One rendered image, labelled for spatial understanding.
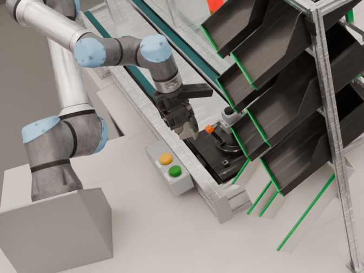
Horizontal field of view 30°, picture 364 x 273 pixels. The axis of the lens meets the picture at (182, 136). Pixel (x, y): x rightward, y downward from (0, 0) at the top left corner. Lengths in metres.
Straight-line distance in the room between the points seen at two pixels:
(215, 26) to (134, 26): 1.35
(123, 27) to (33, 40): 2.22
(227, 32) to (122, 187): 0.87
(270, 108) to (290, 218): 0.34
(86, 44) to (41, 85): 2.80
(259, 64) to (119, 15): 1.59
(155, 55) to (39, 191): 0.51
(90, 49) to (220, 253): 0.68
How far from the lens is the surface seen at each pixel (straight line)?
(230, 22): 1.55
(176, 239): 2.03
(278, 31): 1.45
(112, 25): 2.97
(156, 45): 1.77
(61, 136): 1.98
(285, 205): 1.79
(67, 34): 1.85
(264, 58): 1.42
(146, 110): 2.34
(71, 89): 2.07
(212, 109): 2.32
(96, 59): 1.76
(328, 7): 1.32
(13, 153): 4.10
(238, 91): 1.63
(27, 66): 4.81
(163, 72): 1.80
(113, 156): 2.38
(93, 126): 2.06
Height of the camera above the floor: 2.35
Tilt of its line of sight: 40 degrees down
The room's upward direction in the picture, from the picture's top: 20 degrees counter-clockwise
